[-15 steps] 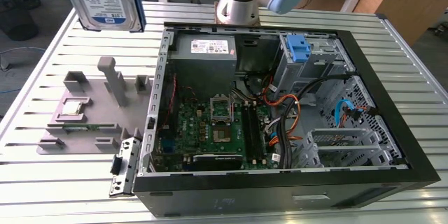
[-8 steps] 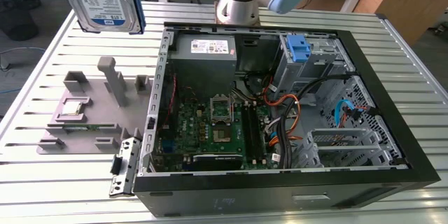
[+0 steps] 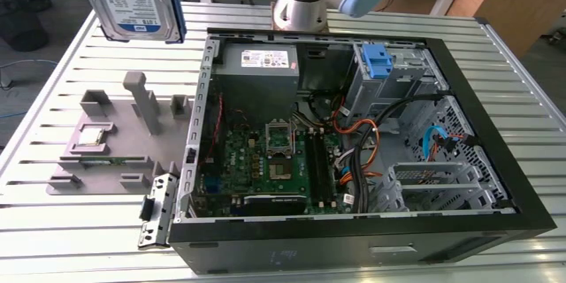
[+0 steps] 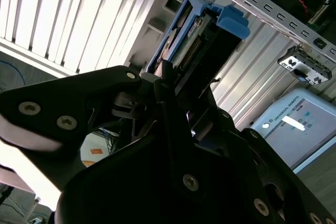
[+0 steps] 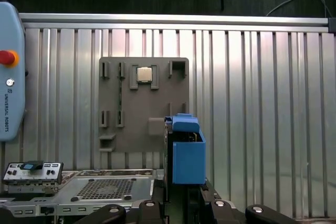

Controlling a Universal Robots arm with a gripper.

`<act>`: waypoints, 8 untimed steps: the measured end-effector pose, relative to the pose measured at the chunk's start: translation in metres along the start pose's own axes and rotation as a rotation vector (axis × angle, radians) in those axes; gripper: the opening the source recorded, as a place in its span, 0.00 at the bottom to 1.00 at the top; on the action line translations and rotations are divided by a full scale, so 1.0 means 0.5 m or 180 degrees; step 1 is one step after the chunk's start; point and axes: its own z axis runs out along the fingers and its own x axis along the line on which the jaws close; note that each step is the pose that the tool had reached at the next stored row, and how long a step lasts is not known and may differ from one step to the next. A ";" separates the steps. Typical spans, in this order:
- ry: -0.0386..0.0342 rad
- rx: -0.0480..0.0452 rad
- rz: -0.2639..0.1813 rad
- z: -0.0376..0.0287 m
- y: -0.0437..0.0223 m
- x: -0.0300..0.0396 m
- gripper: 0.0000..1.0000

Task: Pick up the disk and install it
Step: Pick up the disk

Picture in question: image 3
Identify blue data wire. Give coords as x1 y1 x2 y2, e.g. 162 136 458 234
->
422 125 449 164

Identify orange power wire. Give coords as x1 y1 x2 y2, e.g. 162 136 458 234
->
434 133 484 156

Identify hard disk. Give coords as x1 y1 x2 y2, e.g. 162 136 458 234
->
72 0 187 44

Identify metal disk bay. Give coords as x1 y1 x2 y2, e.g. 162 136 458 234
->
382 162 510 213

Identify metal socket cover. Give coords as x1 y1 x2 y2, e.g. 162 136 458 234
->
263 119 297 160

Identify grey power supply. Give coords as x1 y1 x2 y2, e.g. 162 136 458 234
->
211 42 302 121

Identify CPU socket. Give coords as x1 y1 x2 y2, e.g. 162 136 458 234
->
267 160 298 182

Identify black RAM slot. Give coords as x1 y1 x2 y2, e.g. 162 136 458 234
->
306 127 326 207
317 127 338 207

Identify green motherboard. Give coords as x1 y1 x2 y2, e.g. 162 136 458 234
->
194 123 355 216

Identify black graphics card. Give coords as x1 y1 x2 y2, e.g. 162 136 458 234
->
233 193 309 217

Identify grey metal drive cage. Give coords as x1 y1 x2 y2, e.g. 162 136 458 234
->
345 42 447 125

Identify blue plastic latch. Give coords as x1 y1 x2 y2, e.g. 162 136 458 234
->
361 44 394 78

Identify grey parts rack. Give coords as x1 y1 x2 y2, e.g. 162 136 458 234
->
46 70 195 196

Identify black open PC case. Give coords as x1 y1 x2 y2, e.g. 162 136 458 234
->
167 27 558 276

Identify green RAM stick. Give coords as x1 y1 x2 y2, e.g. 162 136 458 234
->
79 158 134 167

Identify silver CPU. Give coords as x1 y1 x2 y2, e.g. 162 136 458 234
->
75 127 107 147

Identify black mesh waste bin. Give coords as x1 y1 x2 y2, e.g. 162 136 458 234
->
0 0 54 52

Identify thin red wire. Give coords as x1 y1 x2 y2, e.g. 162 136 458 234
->
211 92 225 162

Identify orange wire bundle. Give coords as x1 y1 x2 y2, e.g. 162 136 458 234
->
331 119 385 184

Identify black cable bundle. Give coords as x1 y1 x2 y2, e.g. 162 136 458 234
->
353 93 447 213

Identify grey metal bracket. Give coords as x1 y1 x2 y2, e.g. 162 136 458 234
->
138 173 181 251

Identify blue floor cable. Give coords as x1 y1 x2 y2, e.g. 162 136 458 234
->
0 58 59 71

